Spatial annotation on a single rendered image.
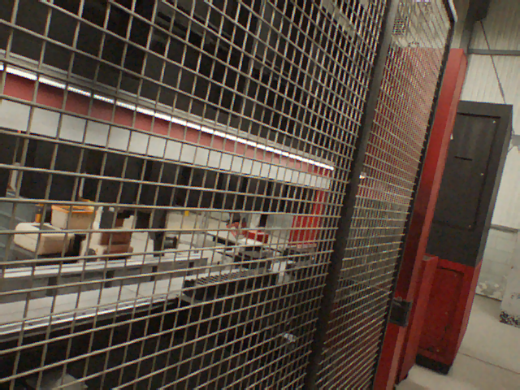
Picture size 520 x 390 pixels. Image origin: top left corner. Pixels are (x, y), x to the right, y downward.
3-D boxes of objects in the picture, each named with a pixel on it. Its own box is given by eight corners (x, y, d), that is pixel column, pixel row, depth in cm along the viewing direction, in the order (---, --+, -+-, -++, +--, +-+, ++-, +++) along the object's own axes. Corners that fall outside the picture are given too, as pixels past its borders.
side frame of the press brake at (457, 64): (277, 359, 333) (342, 56, 321) (388, 409, 290) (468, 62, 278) (260, 368, 312) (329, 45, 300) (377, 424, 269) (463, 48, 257)
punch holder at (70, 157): (60, 195, 128) (71, 139, 127) (79, 201, 124) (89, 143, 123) (8, 192, 115) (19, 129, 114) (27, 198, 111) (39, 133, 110)
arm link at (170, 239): (158, 223, 223) (148, 228, 216) (177, 223, 219) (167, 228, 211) (162, 245, 226) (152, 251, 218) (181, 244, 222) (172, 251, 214)
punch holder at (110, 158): (114, 199, 145) (124, 149, 144) (132, 204, 141) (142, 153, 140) (75, 196, 132) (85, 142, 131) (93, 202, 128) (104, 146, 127)
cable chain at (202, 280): (263, 277, 155) (266, 266, 154) (278, 282, 152) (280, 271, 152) (181, 293, 117) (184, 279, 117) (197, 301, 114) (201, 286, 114)
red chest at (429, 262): (349, 355, 371) (375, 240, 366) (409, 380, 346) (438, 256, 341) (327, 372, 329) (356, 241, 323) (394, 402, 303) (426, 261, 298)
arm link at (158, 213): (178, 152, 209) (166, 156, 199) (188, 157, 208) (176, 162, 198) (155, 228, 225) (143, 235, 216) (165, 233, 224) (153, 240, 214)
